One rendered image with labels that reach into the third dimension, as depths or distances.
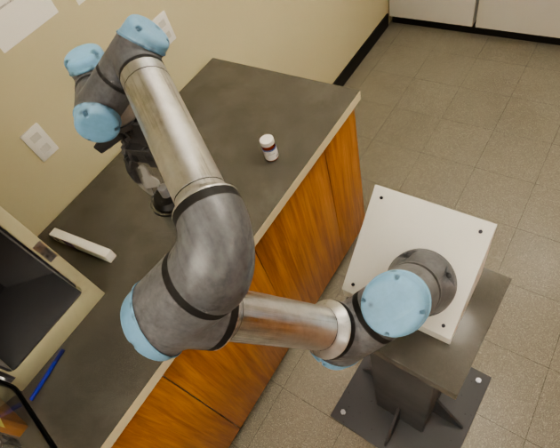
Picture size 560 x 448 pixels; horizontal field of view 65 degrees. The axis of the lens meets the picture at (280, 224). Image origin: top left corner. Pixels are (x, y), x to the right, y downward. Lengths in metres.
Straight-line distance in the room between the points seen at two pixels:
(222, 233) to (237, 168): 0.95
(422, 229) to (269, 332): 0.46
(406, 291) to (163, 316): 0.43
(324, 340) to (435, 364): 0.34
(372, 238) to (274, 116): 0.72
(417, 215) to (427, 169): 1.61
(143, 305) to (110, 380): 0.68
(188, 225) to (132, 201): 1.02
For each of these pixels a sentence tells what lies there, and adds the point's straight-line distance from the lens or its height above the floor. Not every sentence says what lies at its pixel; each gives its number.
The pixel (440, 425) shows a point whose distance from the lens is 2.00.
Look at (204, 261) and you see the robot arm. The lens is 0.53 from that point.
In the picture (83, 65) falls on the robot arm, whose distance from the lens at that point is 0.89.
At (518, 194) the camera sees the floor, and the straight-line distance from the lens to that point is 2.57.
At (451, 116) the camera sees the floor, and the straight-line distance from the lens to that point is 2.93.
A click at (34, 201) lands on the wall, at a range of 1.68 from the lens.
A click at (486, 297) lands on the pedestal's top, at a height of 0.94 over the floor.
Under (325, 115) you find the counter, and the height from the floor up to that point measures 0.94.
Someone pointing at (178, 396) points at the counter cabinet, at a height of 0.71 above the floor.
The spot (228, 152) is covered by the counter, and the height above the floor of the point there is 0.94.
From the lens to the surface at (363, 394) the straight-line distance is 2.02.
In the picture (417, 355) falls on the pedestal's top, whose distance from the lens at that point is 1.09.
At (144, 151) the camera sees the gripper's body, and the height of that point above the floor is 1.38.
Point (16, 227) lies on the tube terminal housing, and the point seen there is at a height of 1.30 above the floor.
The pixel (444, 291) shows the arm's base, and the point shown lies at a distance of 0.97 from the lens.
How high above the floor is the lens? 1.97
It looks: 53 degrees down
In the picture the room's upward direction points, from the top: 21 degrees counter-clockwise
